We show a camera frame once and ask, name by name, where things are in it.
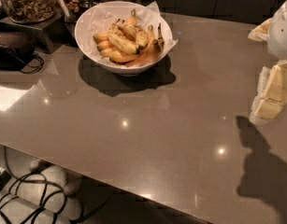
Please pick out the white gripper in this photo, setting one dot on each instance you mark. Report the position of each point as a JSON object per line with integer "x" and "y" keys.
{"x": 281, "y": 34}

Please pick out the spotted yellow banana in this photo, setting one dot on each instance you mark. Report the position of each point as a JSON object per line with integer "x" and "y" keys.
{"x": 119, "y": 40}

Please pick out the orange banana front right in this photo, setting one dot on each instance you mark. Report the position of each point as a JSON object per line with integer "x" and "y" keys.
{"x": 153, "y": 50}

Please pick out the spotted banana upper right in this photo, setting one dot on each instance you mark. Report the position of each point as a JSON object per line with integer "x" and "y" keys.
{"x": 131, "y": 28}

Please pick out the white ceramic bowl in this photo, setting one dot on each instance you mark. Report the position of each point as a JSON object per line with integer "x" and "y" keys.
{"x": 98, "y": 19}

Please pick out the yellow banana bunch left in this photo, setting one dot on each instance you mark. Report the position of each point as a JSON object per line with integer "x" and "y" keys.
{"x": 108, "y": 50}

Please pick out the dark wooden stand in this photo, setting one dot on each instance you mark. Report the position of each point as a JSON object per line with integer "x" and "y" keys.
{"x": 49, "y": 35}

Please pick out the glass jar of nuts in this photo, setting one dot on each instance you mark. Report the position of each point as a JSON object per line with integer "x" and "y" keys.
{"x": 29, "y": 11}

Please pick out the black device with cable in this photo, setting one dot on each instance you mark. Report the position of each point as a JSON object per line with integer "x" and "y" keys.
{"x": 17, "y": 53}

